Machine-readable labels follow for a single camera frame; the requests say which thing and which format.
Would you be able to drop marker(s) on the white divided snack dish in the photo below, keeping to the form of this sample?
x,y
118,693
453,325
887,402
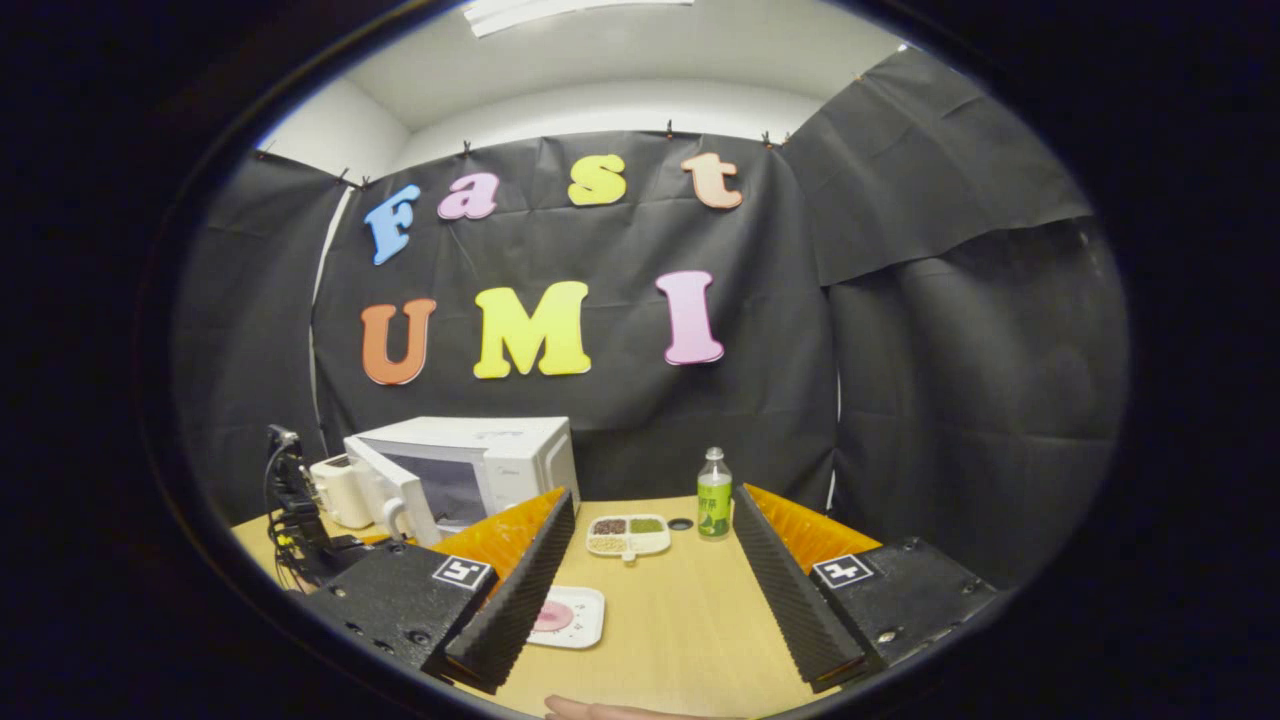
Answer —
x,y
630,535

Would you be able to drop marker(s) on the large ceiling light panel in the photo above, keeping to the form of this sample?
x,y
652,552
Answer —
x,y
570,12

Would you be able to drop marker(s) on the green drink bottle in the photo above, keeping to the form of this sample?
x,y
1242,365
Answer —
x,y
714,505

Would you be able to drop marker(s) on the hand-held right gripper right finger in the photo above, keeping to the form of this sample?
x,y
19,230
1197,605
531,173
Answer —
x,y
790,600

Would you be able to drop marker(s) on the pink round food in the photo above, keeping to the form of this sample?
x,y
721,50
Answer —
x,y
555,615

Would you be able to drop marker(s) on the black backdrop cloth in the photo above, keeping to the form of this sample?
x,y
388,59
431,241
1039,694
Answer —
x,y
600,250

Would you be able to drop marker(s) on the white microwave oven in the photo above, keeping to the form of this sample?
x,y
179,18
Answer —
x,y
520,450

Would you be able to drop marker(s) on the white toaster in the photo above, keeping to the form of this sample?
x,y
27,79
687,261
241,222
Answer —
x,y
340,492

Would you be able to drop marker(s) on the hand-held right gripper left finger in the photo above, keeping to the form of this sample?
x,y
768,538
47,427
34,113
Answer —
x,y
520,610

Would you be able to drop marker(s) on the white square plate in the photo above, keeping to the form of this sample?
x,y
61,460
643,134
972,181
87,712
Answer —
x,y
588,615

